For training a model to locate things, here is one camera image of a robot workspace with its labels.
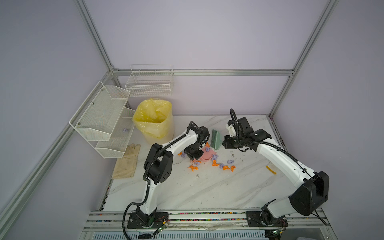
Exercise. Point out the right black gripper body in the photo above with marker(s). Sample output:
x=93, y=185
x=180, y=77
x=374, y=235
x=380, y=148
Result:
x=232, y=141

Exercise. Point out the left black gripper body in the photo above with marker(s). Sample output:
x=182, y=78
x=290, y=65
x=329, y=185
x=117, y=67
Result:
x=193, y=151

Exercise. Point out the pink dustpan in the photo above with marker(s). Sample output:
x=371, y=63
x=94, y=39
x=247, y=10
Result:
x=207, y=155

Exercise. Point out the green hand brush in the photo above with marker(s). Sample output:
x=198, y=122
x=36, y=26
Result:
x=216, y=140

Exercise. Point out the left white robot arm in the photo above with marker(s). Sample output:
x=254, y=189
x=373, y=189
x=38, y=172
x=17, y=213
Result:
x=159, y=163

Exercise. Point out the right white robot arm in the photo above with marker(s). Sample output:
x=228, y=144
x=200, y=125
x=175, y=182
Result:
x=312, y=188

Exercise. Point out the orange purple scraps centre left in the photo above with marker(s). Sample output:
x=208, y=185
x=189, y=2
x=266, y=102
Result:
x=194, y=164

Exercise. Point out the orange purple scrap pile centre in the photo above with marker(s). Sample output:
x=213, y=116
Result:
x=229, y=165

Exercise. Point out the yellow strip on table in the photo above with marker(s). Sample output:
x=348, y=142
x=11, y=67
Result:
x=271, y=170

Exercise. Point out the beige trash bin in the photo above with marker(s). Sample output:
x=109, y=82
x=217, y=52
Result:
x=157, y=122

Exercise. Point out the yellow plastic bin liner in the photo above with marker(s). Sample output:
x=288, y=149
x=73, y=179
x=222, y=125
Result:
x=138, y=116

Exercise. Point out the cream fabric glove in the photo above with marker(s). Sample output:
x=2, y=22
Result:
x=125, y=167

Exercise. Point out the white mesh lower shelf basket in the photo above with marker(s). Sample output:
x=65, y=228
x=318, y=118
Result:
x=118, y=142

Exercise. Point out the white mesh shelf basket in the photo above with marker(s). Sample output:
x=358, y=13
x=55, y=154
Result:
x=118, y=142
x=96, y=119

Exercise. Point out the white mesh upper shelf basket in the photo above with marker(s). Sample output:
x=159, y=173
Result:
x=96, y=119

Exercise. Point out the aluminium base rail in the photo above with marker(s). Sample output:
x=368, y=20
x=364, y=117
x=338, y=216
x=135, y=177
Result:
x=206, y=225

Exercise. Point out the white wire wall basket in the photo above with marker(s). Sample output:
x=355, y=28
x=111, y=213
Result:
x=150, y=80

